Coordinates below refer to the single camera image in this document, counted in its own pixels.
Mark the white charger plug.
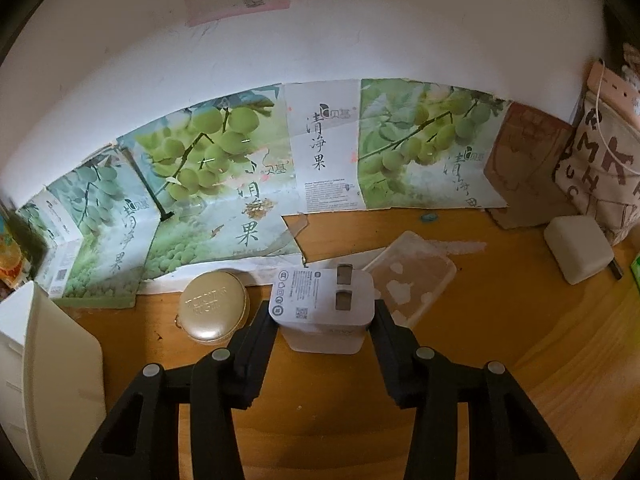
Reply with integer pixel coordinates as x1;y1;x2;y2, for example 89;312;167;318
268;262;377;356

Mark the letter-print canvas bag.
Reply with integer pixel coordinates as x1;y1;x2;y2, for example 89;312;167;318
551;60;640;247

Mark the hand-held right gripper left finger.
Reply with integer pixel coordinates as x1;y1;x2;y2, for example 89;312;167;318
70;300;278;480

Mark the yellow printed pack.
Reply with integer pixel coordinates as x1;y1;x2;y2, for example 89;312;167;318
0;210;31;291

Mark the small clear plastic container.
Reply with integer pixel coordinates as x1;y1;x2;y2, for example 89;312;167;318
361;231;458;330

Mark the brown cardboard sheet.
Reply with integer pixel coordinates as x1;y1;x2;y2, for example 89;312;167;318
482;101;581;231

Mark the pink strap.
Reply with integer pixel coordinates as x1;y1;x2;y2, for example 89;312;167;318
586;60;640;133

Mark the dark-haired doll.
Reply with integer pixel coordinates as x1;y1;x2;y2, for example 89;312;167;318
620;42;640;91

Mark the white rectangular box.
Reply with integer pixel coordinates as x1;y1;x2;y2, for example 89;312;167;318
543;215;616;286

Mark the gold round tin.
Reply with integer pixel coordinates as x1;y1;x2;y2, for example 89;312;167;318
179;270;251;345

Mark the white plastic tray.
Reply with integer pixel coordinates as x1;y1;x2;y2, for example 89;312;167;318
0;280;107;480

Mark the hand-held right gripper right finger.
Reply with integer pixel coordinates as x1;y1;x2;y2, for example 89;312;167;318
369;299;583;480

